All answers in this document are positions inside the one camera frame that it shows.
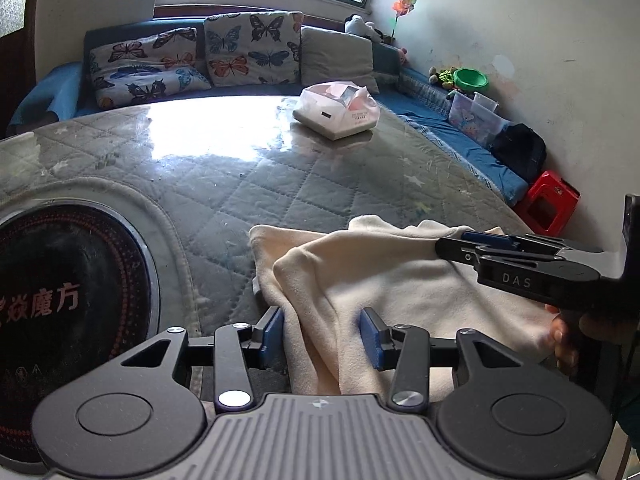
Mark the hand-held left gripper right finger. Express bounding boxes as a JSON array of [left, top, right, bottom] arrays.
[[360, 306, 542, 407]]

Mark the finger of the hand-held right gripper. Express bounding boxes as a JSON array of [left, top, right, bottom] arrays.
[[435, 236, 567, 267], [460, 230, 574, 252]]

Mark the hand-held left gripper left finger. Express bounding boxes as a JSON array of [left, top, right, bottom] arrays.
[[121, 305, 286, 407]]

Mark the cream cotton garment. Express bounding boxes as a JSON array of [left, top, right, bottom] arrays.
[[248, 215, 566, 403]]

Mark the person's right hand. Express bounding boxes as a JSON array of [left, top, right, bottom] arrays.
[[546, 305, 583, 376]]

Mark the red plastic stool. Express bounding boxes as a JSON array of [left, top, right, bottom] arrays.
[[515, 170, 581, 236]]

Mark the black backpack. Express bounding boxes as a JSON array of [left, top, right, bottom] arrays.
[[487, 123, 547, 183]]

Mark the clear plastic storage box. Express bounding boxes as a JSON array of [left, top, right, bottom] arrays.
[[447, 91, 501, 133]]

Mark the green plastic bowl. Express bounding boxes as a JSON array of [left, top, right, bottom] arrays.
[[452, 67, 489, 88]]

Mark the green plush toy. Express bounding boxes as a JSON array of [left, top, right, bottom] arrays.
[[430, 66, 458, 88]]

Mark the pink tissue pack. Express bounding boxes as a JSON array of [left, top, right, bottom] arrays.
[[292, 81, 379, 140]]

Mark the black induction cooktop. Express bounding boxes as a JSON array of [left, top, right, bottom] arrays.
[[0, 200, 161, 466]]

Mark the grey cushion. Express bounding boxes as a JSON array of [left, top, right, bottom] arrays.
[[300, 26, 379, 93]]

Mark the white plush toy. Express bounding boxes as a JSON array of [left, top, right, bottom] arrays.
[[344, 15, 383, 41]]

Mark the colourful pinwheel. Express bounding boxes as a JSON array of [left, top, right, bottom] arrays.
[[387, 0, 418, 43]]

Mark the square butterfly print cushion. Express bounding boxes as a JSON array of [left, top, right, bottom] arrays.
[[203, 11, 304, 87]]

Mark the long butterfly print cushion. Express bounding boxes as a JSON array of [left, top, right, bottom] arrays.
[[89, 37, 213, 109]]

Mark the blue sofa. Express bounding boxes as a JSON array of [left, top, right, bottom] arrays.
[[7, 15, 531, 206]]

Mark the brown wooden door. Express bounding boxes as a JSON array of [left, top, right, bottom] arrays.
[[0, 0, 41, 136]]

